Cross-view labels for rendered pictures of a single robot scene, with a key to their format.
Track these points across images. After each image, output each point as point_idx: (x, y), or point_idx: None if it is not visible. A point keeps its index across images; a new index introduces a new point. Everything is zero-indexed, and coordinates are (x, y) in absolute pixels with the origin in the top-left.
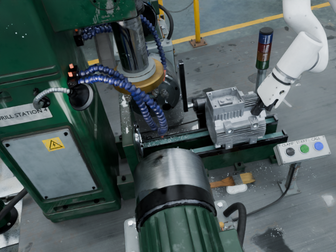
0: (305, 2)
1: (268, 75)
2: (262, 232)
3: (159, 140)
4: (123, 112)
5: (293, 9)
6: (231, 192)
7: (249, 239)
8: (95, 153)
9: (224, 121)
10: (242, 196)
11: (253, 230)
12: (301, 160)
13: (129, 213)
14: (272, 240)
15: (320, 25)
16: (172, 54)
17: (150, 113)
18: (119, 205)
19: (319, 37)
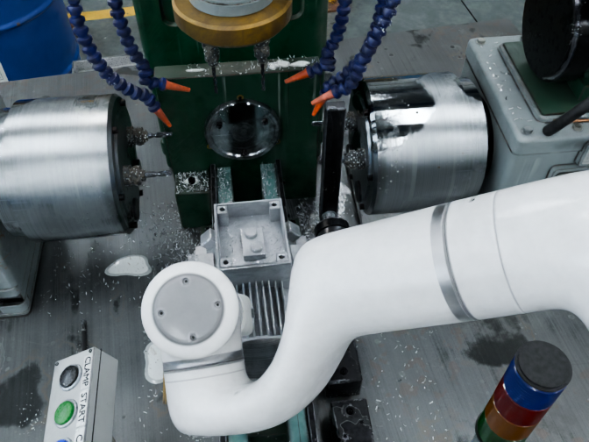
0: (329, 271)
1: (240, 294)
2: (40, 388)
3: (275, 193)
4: (250, 64)
5: (313, 240)
6: (150, 348)
7: (35, 360)
8: (139, 30)
9: (216, 255)
10: (132, 367)
11: (50, 372)
12: (48, 407)
13: (158, 180)
14: (15, 403)
15: (276, 373)
16: (513, 165)
17: (351, 169)
18: (167, 160)
19: (251, 385)
